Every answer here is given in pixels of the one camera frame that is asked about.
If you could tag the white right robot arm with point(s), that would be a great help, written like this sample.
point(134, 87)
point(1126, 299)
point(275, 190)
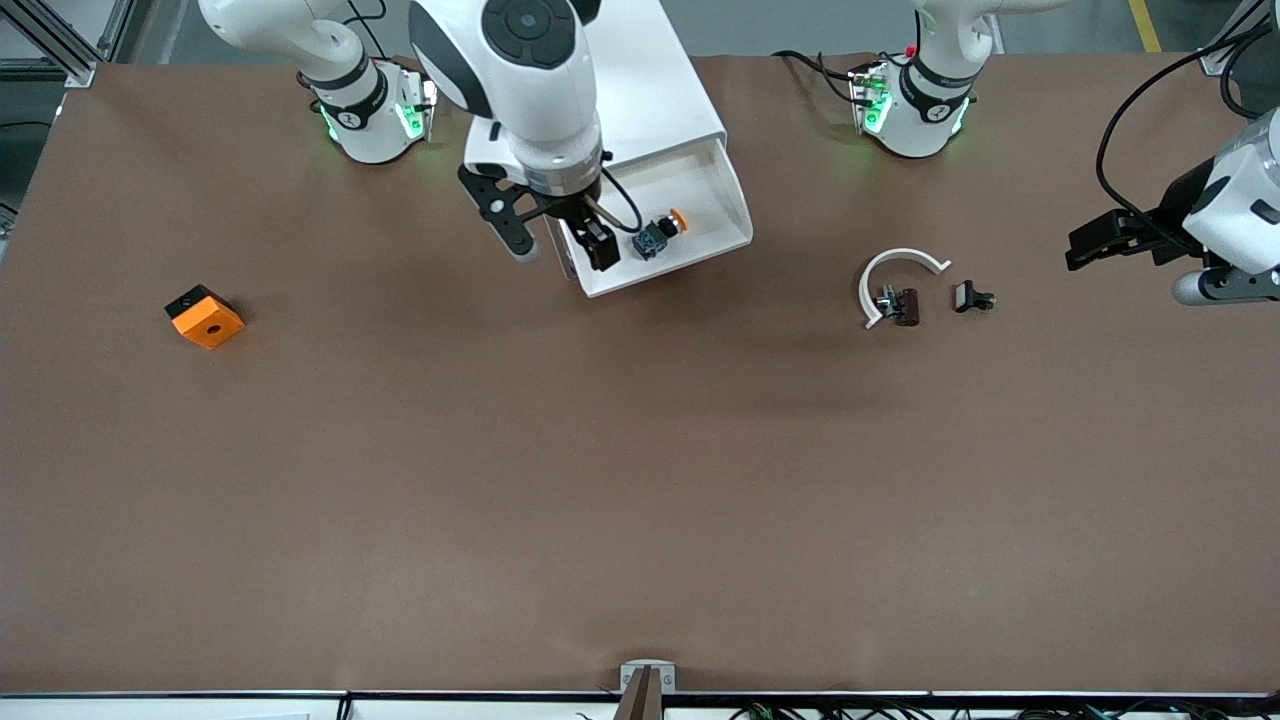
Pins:
point(520, 90)

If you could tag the aluminium frame profile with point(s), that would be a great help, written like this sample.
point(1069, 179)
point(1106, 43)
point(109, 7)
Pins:
point(80, 72)
point(1218, 62)

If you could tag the black table edge rail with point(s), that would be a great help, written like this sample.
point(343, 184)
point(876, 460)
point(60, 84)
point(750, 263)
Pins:
point(200, 694)

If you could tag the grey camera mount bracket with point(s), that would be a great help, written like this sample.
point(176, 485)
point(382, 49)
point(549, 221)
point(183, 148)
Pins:
point(648, 700)

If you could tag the small black clip component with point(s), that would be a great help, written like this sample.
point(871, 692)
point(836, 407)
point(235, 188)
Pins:
point(965, 296)

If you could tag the orange push button switch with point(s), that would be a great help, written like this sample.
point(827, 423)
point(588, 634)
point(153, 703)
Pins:
point(650, 242)

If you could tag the white table edge panel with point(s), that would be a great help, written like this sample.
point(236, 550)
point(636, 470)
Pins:
point(150, 710)

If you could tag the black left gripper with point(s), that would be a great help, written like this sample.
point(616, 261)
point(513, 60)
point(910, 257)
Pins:
point(1183, 201)

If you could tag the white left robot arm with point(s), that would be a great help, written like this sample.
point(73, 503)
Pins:
point(930, 100)

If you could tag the dark brown small component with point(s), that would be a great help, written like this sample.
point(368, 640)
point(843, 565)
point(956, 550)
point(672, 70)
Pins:
point(908, 307)

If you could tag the white curved plastic part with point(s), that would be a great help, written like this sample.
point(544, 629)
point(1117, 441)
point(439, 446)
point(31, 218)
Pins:
point(905, 253)

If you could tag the brown table cover sheet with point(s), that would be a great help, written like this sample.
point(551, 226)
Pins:
point(640, 480)

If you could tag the orange and black box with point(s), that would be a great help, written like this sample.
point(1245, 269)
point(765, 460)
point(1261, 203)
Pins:
point(210, 325)

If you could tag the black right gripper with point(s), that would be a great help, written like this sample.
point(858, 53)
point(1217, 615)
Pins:
point(573, 208)

